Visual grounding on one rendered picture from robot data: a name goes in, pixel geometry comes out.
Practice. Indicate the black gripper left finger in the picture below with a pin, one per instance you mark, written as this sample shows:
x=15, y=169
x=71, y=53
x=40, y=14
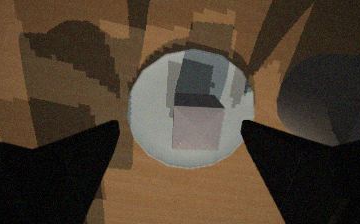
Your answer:
x=56, y=183

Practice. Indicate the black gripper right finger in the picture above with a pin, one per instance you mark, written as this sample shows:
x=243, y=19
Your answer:
x=310, y=182

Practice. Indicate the pale pink block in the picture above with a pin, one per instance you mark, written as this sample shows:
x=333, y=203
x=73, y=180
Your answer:
x=197, y=122

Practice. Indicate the pale grey round dish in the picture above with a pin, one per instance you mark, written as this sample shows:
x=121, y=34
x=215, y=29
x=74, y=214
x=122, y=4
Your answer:
x=151, y=104

